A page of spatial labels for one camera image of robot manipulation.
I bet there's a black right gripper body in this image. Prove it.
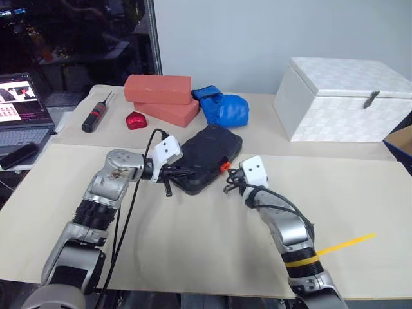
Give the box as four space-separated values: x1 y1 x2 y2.
226 167 248 194

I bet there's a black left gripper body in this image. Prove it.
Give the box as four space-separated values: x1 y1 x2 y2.
153 164 182 185

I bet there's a black plastic case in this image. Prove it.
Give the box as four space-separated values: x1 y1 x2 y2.
173 124 243 196

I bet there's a red foam brick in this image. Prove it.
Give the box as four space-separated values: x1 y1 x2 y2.
123 74 192 105
133 98 201 129

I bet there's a red heart shaped box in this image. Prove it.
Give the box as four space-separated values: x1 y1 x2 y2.
125 111 149 131

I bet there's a blue boxing glove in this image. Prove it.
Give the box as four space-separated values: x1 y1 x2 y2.
191 84 250 129

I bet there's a black red electric screwdriver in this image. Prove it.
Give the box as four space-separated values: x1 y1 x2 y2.
81 90 115 133

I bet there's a yellow tape strip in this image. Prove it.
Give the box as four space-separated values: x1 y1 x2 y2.
317 232 377 256

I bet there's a white woven lidded box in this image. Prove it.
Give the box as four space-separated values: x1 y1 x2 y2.
273 56 412 143

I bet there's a black smartphone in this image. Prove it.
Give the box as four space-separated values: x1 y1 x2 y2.
0 142 39 171

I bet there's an open laptop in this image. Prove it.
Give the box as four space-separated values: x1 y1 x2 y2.
0 72 57 156

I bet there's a cardboard box with blue edge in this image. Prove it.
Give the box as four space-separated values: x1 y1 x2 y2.
382 124 412 176

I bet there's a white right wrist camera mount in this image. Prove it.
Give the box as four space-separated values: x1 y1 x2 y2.
239 155 270 189

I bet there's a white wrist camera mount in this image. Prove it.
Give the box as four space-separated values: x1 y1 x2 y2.
239 155 270 189
151 135 184 169

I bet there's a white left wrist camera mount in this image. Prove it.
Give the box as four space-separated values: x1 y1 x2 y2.
151 135 184 169

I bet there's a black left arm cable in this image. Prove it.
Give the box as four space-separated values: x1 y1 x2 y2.
95 128 169 309

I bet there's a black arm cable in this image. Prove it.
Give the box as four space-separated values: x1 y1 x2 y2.
95 128 169 309
246 187 315 234

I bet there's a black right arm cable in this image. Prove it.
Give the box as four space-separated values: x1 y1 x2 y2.
246 187 315 234

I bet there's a dark frame under table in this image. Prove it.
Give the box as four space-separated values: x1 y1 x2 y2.
95 288 303 309

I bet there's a grey window frame post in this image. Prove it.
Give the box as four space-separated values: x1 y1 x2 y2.
144 0 164 75

